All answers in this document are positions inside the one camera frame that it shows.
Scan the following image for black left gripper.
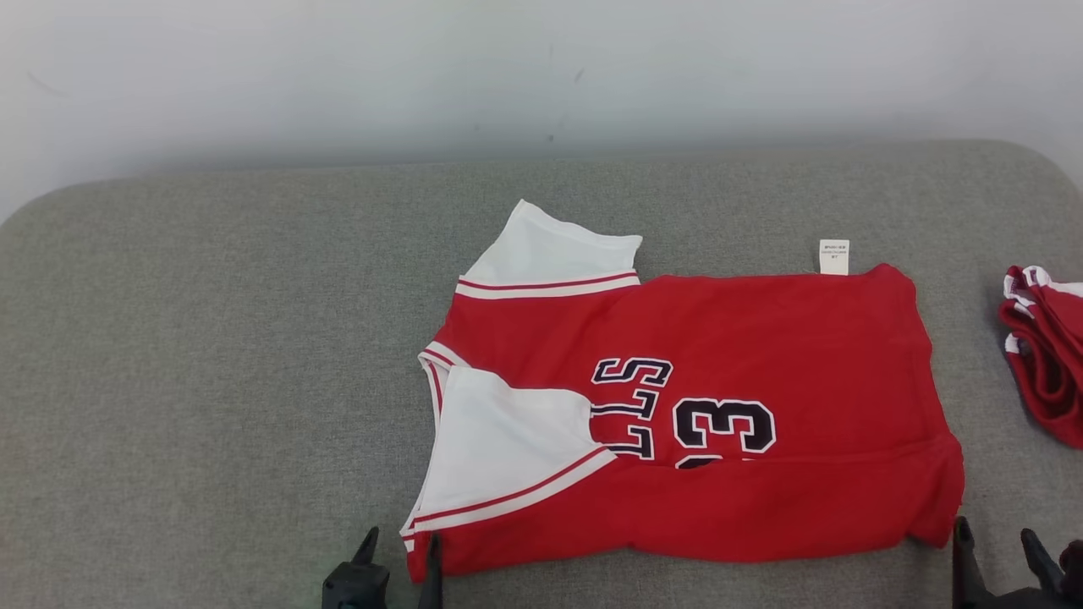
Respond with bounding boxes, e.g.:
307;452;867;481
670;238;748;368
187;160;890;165
321;526;444;609

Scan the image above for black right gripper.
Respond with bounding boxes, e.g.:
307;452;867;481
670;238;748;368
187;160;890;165
953;517;1083;609

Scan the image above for red shorts white stripe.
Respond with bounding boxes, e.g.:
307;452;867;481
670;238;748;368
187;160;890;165
998;266;1083;449

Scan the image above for red basketball jersey white sleeves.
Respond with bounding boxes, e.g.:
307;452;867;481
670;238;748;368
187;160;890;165
399;199;966;584

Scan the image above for grey fabric sofa seat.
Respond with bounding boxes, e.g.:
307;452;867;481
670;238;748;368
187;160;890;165
0;140;1083;609

